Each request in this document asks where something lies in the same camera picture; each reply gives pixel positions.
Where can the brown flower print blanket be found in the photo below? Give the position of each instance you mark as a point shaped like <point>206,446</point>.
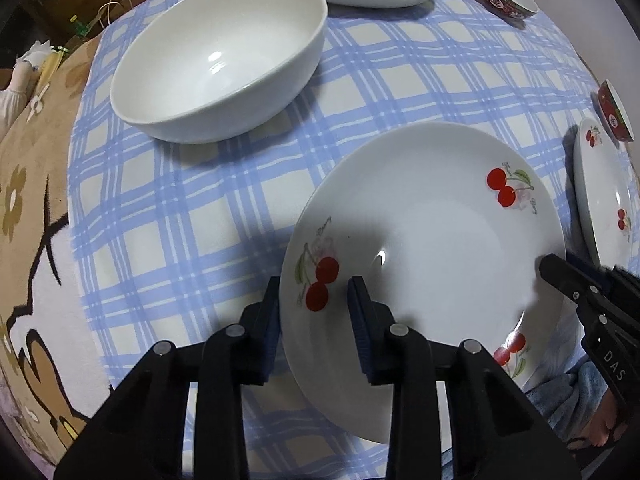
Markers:
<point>30,185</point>

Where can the large white bowl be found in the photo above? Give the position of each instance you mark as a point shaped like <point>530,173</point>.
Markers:
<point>210,60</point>

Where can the green bottle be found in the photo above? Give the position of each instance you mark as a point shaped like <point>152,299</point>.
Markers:
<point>77,25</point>

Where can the blue checked cloth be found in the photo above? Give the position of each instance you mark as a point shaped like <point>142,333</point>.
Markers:
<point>400,85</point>

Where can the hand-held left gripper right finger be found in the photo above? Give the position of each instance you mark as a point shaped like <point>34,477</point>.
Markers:
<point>362,332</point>

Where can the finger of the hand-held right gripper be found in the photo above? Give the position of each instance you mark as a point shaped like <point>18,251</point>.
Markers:
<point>557,272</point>
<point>590,267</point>

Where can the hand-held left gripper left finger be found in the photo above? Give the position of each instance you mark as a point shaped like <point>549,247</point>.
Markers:
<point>270,332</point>

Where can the cream plush toy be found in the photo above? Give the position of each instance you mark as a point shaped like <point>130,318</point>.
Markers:
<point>12,97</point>

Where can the person's right hand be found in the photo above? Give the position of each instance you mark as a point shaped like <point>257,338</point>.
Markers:
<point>602,422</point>

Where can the white fluffy plush toy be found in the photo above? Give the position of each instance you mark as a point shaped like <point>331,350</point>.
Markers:
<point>37,55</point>

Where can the blue fleece clothing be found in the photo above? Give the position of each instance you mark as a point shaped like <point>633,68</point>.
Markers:
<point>565,385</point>

